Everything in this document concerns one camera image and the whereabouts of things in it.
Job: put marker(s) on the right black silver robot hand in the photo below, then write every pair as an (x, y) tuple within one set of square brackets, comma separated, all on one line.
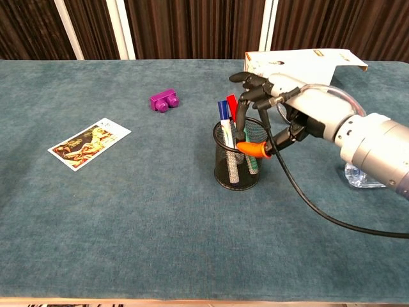
[(313, 105)]

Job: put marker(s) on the red marker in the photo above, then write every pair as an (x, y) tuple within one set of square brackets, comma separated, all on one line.
[(231, 104)]

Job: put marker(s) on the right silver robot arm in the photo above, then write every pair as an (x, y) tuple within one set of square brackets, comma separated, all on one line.
[(374, 150)]

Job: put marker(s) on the green marker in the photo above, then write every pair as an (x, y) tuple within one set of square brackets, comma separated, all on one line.
[(252, 163)]

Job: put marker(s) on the blue marker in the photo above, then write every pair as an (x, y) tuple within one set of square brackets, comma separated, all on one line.
[(224, 112)]

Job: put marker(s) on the black mesh pen holder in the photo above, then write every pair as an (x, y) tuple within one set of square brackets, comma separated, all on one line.
[(223, 172)]

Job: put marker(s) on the white cardboard box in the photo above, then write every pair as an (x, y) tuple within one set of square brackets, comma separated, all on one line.
[(294, 62)]

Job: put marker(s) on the clear plastic water bottle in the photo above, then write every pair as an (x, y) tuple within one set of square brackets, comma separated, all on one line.
[(359, 179)]

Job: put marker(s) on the white pillar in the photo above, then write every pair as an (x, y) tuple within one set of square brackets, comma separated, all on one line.
[(68, 28), (120, 28), (269, 25)]

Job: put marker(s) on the dark brown pleated curtain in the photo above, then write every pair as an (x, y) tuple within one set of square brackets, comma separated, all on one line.
[(198, 28)]

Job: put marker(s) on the purple toy building brick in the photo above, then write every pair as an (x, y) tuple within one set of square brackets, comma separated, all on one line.
[(163, 100)]

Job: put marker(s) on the teal blue tablecloth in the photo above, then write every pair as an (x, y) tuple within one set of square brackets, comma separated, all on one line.
[(128, 224)]

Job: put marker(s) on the illustrated picture card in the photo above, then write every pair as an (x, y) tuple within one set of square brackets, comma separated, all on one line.
[(89, 144)]

